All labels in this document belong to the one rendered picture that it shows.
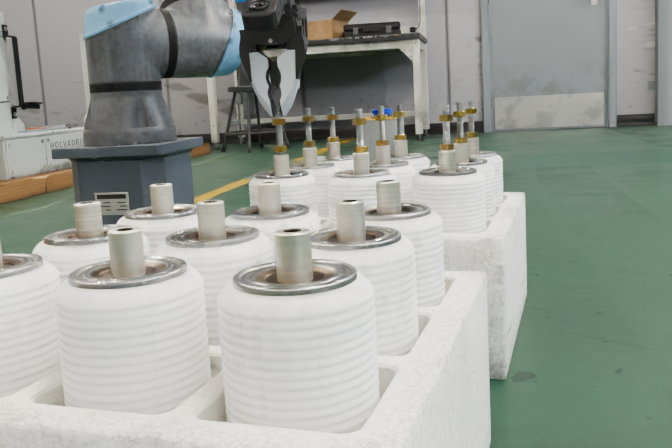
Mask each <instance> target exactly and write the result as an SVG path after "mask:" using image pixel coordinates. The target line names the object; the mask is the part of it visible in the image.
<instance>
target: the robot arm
mask: <svg viewBox="0 0 672 448"><path fill-rule="evenodd" d="M155 7H156V4H155V2H154V0H123V1H116V2H110V3H105V4H101V5H97V6H94V7H91V8H89V9H88V10H87V11H86V12H85V14H84V17H83V24H84V36H83V40H85V50H86V60H87V70H88V80H89V89H90V104H89V108H88V113H87V117H86V121H85V126H84V130H83V142H84V146H86V147H101V146H123V145H138V144H150V143H160V142H169V141H175V140H177V133H176V126H175V124H174V122H173V119H172V117H171V114H170V112H169V110H168V107H167V105H166V102H165V100H164V98H163V93H162V82H161V79H164V78H195V77H208V78H213V77H216V76H227V75H230V74H232V73H233V72H234V71H235V70H236V69H237V68H238V66H239V64H240V62H242V65H243V67H244V69H245V72H246V74H247V76H248V79H249V81H250V82H251V84H252V87H253V89H254V91H255V93H256V95H257V97H258V99H259V101H260V103H261V105H262V106H263V108H264V109H265V110H266V112H267V113H268V114H269V115H270V116H271V117H275V111H274V101H273V99H272V96H271V90H272V85H271V80H270V75H269V73H270V70H271V59H270V58H269V57H267V56H266V55H265V53H264V51H260V50H267V49H278V48H282V49H287V50H285V51H284V52H283V53H282V54H281V55H279V56H278V57H277V68H278V70H279V71H280V73H281V81H280V84H279V87H280V91H281V97H280V101H279V105H280V109H281V114H282V116H286V115H287V113H288V112H289V110H290V109H291V107H292V105H293V102H294V100H295V96H296V93H297V90H298V89H299V87H300V72H301V70H302V67H303V64H304V61H305V58H306V54H307V45H308V29H307V12H306V9H305V8H302V7H300V6H298V5H297V4H295V2H294V0H246V1H245V4H244V6H243V9H242V11H241V13H240V12H239V11H238V10H235V9H233V8H231V9H228V6H227V1H226V0H162V1H161V3H160V9H156V8H155ZM300 19H301V21H302V26H299V24H298V20H300ZM304 22H305V29H304ZM286 47H287V48H286Z"/></svg>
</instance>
